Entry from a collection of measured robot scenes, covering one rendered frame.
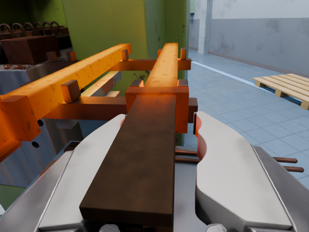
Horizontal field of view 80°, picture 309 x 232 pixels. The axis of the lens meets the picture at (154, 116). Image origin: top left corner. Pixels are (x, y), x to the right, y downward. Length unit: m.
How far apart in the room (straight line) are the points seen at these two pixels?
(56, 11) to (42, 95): 0.95
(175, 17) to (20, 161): 0.89
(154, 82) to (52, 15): 1.01
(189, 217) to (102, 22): 0.56
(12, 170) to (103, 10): 0.63
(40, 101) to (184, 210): 0.31
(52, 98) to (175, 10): 0.89
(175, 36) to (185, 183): 0.77
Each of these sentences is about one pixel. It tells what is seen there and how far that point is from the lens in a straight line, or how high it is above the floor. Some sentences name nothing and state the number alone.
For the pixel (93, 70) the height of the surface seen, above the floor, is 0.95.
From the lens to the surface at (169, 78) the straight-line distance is 0.18.
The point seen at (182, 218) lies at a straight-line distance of 0.39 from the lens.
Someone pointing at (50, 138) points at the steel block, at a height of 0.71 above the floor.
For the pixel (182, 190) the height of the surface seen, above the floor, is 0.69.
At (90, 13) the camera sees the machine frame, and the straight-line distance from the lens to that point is 0.66.
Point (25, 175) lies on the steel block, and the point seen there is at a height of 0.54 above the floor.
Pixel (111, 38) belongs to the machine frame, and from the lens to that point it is 0.64.
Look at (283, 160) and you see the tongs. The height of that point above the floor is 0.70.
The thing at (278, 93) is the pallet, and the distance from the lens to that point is 3.00.
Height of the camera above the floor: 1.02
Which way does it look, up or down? 28 degrees down
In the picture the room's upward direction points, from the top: 3 degrees counter-clockwise
